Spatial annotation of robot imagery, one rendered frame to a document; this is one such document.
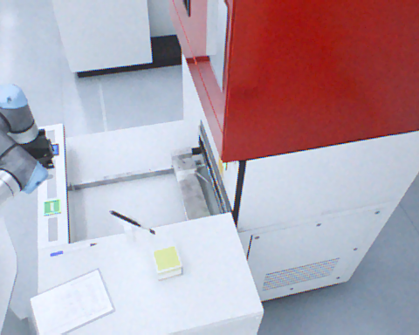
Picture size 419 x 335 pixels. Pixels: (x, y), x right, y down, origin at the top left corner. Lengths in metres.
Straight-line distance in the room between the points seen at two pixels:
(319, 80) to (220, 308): 0.68
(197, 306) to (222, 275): 0.12
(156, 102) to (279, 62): 2.29
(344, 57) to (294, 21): 0.19
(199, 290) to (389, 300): 1.45
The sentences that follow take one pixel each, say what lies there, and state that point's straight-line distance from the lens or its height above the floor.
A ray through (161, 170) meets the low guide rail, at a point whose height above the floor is 0.85.
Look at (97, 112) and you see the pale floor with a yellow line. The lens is 3.23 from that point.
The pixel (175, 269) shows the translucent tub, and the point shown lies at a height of 1.02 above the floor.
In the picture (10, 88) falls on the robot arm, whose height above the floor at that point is 1.46.
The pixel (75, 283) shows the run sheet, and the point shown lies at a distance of 1.35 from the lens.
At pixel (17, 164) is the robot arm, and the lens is 1.11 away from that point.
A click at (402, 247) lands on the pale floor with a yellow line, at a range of 2.74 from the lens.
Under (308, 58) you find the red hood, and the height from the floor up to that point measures 1.56.
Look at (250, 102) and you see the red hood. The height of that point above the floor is 1.45.
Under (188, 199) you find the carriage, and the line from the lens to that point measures 1.56.
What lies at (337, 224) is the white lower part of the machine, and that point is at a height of 0.73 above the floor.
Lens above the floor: 2.15
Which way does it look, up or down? 50 degrees down
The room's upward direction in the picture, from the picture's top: 3 degrees clockwise
